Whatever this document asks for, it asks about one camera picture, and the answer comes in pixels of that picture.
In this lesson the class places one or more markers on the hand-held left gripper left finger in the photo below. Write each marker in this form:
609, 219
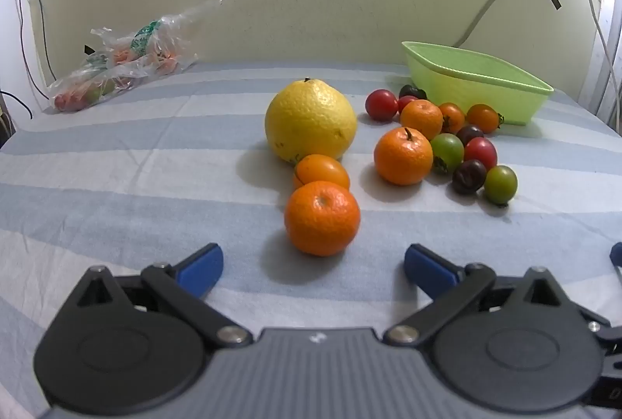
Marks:
201, 268

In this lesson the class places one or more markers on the light green plastic basket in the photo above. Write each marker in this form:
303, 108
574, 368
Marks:
486, 93

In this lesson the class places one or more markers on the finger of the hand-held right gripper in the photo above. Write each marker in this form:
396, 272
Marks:
602, 331
616, 253

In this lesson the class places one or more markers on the white window frame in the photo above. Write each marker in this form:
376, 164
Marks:
610, 98

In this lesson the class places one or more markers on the green cherry tomato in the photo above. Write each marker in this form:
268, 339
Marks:
500, 184
448, 151

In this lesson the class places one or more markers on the orange mandarin with stem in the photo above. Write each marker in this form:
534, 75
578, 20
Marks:
403, 156

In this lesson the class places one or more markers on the orange cherry tomato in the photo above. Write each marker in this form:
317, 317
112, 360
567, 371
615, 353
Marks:
453, 116
483, 117

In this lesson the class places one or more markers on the small orange mandarin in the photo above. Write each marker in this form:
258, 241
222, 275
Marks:
422, 117

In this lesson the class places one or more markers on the small black clip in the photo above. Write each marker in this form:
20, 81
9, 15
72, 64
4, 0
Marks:
89, 50

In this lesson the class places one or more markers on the large yellow citrus fruit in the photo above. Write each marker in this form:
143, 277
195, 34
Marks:
311, 120

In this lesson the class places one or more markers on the small red cherry tomato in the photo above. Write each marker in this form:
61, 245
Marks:
406, 104

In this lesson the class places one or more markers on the blue white striped cloth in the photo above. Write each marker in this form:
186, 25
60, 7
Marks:
146, 185

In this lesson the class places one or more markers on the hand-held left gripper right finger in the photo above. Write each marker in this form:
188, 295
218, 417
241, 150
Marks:
430, 268

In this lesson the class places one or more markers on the large orange mandarin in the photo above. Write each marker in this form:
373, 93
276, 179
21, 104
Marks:
320, 217

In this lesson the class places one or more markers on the clear plastic bag of produce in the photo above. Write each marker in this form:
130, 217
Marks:
136, 59

